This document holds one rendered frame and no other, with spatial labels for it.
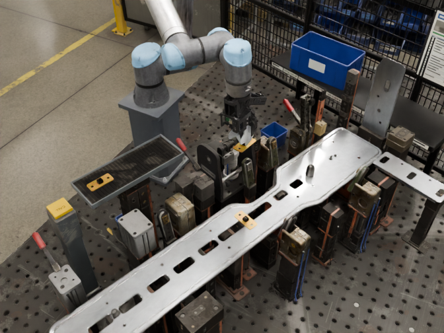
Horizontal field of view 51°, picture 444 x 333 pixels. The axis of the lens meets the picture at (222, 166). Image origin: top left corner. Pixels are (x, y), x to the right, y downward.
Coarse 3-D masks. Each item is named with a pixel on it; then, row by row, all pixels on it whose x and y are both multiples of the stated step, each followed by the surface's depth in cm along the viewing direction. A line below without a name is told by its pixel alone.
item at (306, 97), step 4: (300, 96) 181; (304, 96) 178; (308, 96) 179; (304, 100) 178; (308, 100) 178; (312, 100) 176; (304, 104) 179; (308, 104) 181; (312, 104) 177; (304, 108) 180; (308, 108) 182; (304, 112) 181; (308, 112) 184; (304, 116) 182; (308, 116) 185; (304, 120) 183; (308, 120) 186; (304, 124) 184; (308, 124) 187; (304, 128) 185; (308, 128) 188; (308, 132) 189
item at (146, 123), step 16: (128, 96) 198; (176, 96) 198; (128, 112) 197; (144, 112) 190; (160, 112) 190; (176, 112) 203; (144, 128) 198; (160, 128) 197; (176, 128) 208; (176, 144) 213; (160, 176) 215
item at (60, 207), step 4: (60, 200) 148; (64, 200) 148; (52, 204) 147; (56, 204) 147; (60, 204) 147; (64, 204) 147; (68, 204) 147; (48, 208) 145; (52, 208) 145; (56, 208) 145; (60, 208) 145; (64, 208) 145; (68, 208) 145; (72, 208) 146; (52, 212) 144; (56, 212) 144; (60, 212) 144; (64, 212) 144; (68, 212) 146; (56, 216) 143; (60, 216) 144
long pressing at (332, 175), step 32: (320, 160) 184; (352, 160) 184; (288, 192) 172; (320, 192) 172; (224, 224) 161; (160, 256) 152; (192, 256) 151; (224, 256) 151; (128, 288) 143; (160, 288) 143; (192, 288) 143; (64, 320) 135; (96, 320) 135; (128, 320) 135
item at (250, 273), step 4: (236, 224) 165; (240, 224) 163; (232, 228) 169; (236, 228) 167; (240, 228) 164; (236, 232) 168; (248, 252) 175; (244, 256) 174; (248, 256) 176; (244, 260) 176; (248, 260) 178; (244, 264) 178; (248, 264) 180; (244, 268) 180; (248, 268) 182; (244, 272) 181; (248, 272) 182; (252, 272) 182; (244, 276) 180; (248, 276) 180; (252, 276) 180; (248, 280) 180
